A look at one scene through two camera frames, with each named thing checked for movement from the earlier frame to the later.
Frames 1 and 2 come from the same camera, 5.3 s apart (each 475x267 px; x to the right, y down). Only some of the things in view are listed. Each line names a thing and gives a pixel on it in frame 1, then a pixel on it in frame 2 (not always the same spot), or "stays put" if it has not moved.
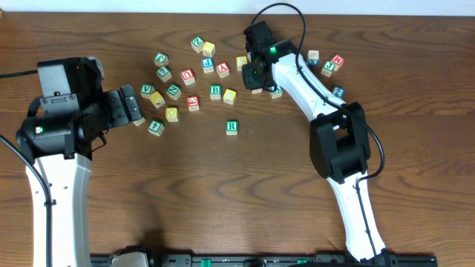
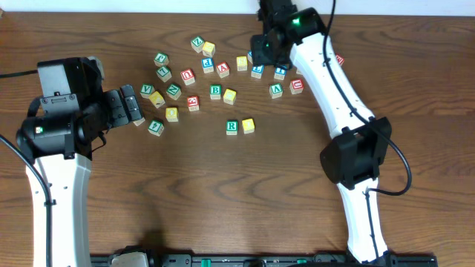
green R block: (231, 127) stays put
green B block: (215, 91) stays put
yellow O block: (257, 90) -> (248, 125)
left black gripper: (116, 107) stays put
